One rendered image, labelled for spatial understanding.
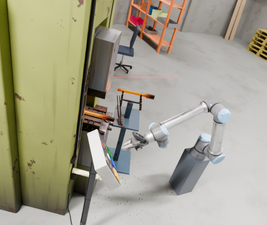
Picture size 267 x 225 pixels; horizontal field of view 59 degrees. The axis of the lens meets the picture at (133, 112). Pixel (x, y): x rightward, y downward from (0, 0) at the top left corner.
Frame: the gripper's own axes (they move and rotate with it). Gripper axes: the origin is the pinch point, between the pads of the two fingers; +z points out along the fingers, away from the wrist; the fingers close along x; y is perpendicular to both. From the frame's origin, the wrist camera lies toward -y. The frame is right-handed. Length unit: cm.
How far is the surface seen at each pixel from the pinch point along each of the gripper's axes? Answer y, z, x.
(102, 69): -50, -9, 33
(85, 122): -3.0, 23.3, 40.9
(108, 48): -63, -19, 32
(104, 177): -11.0, 16.5, -27.2
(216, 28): 392, -529, 759
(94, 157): -21.4, 17.7, -17.4
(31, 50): -84, 25, 25
